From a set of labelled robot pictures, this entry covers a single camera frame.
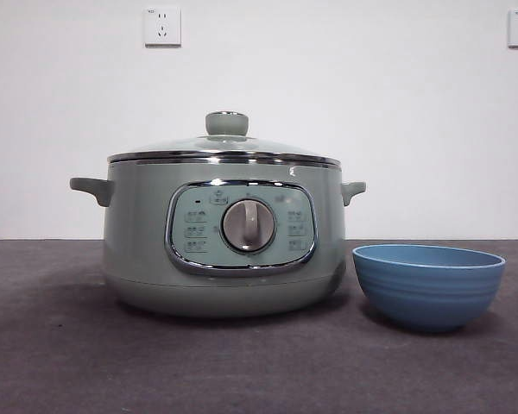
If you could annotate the blue bowl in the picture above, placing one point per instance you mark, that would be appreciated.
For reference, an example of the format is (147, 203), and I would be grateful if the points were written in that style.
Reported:
(427, 293)

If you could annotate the glass lid with green knob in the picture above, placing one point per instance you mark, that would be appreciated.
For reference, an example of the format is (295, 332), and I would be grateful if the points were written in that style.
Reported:
(226, 124)

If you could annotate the pale green electric steamer pot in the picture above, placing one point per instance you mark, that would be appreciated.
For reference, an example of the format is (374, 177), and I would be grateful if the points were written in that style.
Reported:
(147, 241)

